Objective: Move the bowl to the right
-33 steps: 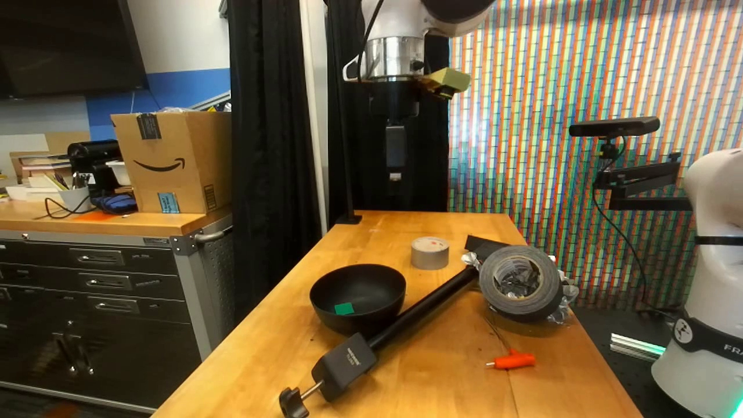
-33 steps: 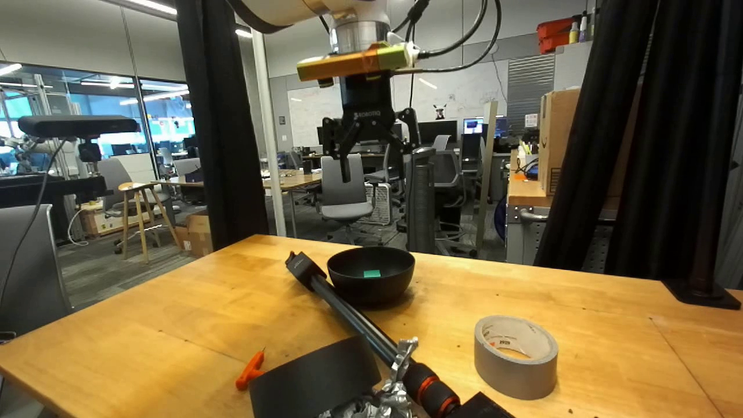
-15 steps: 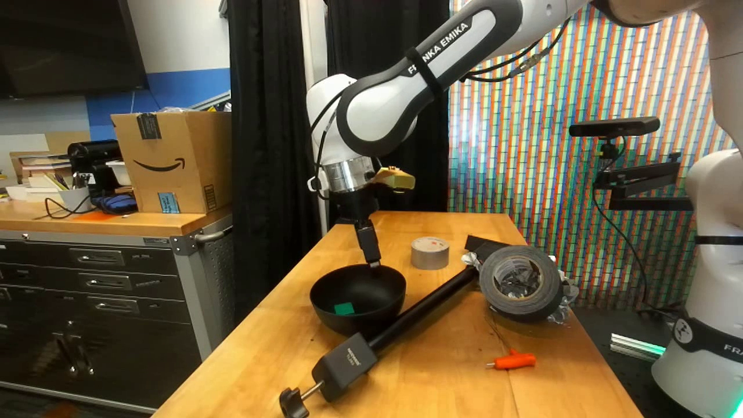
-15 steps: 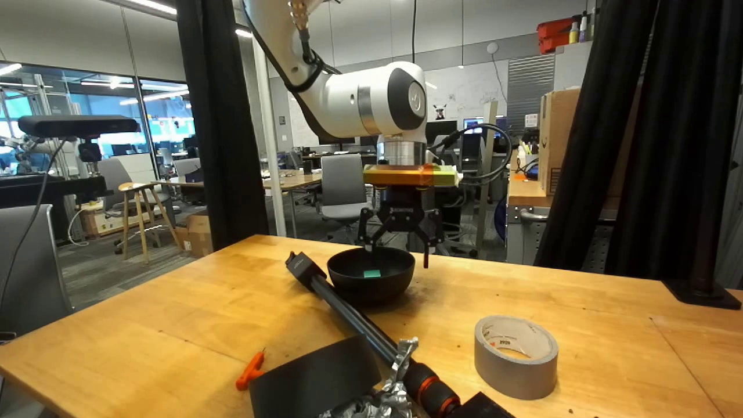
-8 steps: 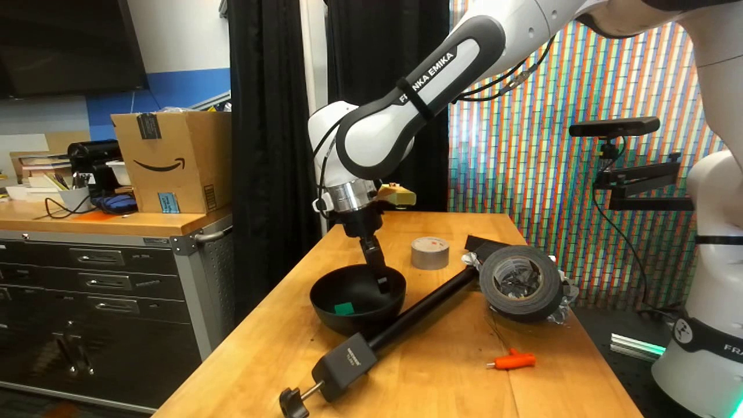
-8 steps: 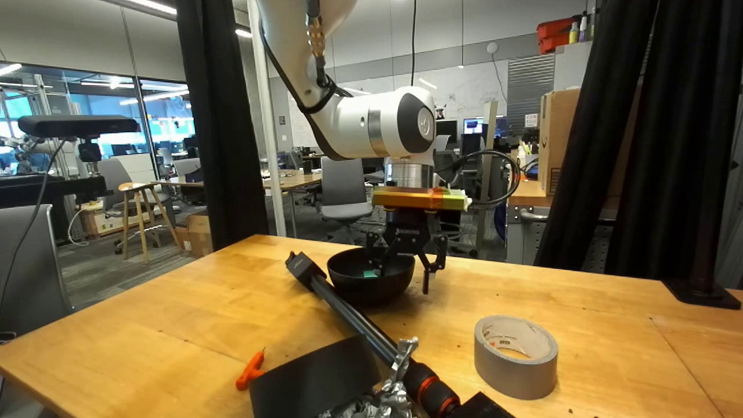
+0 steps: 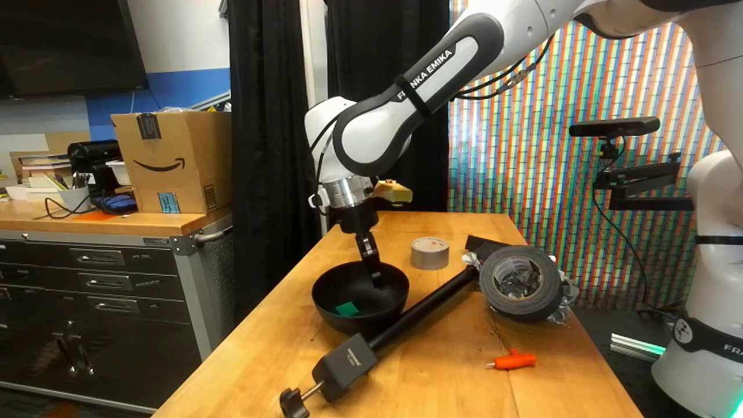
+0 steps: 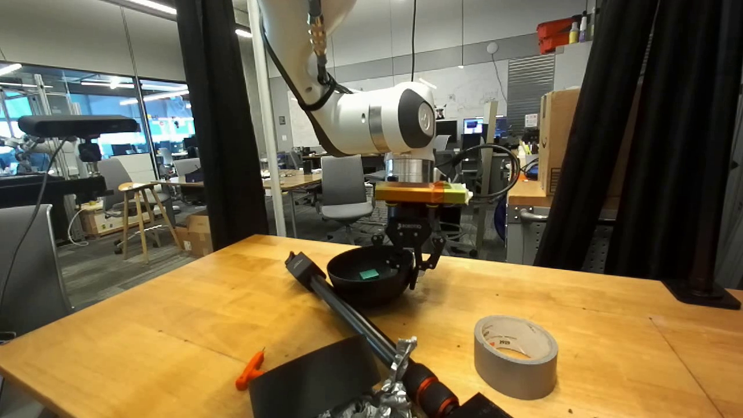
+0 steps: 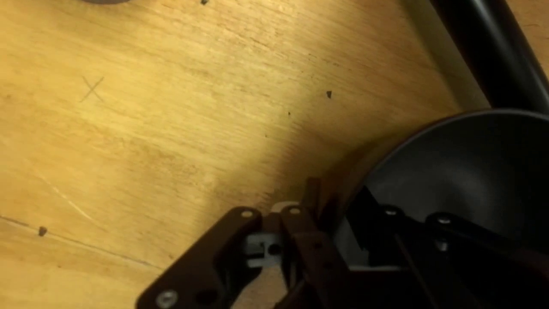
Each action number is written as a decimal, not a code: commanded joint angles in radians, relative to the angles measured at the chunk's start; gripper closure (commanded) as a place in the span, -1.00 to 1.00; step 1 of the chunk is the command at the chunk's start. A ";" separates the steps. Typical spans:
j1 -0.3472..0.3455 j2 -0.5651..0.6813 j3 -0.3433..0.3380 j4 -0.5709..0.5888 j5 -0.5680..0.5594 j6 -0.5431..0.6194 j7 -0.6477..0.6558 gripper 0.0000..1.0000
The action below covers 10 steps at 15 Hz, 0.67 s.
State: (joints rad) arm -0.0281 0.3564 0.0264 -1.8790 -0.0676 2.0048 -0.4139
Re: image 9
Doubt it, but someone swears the black bowl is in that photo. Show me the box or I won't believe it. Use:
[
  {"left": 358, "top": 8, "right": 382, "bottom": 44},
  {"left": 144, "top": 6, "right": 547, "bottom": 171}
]
[{"left": 324, "top": 107, "right": 549, "bottom": 271}]

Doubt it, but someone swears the black mount pole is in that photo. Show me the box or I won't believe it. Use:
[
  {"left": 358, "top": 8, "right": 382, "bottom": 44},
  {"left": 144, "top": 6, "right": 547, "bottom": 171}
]
[{"left": 428, "top": 0, "right": 549, "bottom": 116}]

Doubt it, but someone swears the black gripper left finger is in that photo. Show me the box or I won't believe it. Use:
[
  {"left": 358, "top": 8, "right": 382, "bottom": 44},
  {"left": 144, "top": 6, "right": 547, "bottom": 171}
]
[{"left": 135, "top": 176, "right": 350, "bottom": 309}]

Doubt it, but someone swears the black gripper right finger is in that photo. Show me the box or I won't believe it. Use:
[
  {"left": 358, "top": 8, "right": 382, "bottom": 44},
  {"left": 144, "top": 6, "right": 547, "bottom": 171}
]
[{"left": 348, "top": 186, "right": 549, "bottom": 309}]

